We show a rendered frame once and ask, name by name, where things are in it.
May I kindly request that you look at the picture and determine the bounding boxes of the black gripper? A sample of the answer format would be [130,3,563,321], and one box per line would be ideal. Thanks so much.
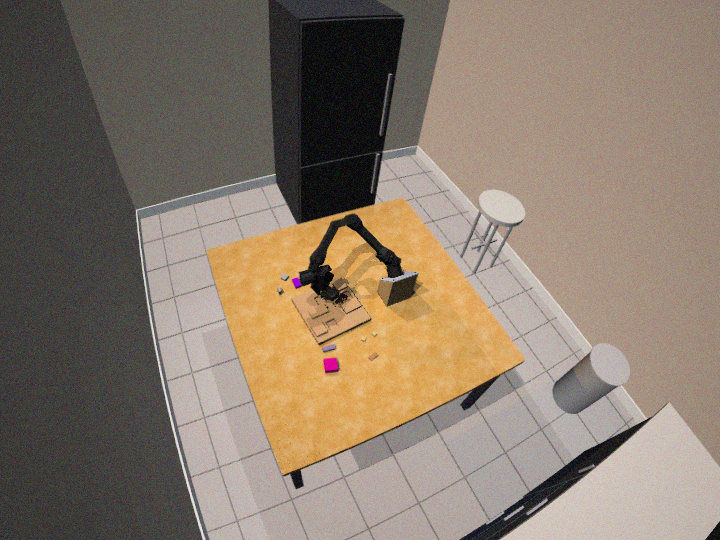
[310,276,340,301]

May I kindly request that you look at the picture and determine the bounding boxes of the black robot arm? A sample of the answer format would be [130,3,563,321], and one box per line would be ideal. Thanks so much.
[298,213,404,286]

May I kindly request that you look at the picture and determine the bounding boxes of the magenta block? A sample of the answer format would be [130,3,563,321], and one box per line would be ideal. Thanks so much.
[324,358,338,374]

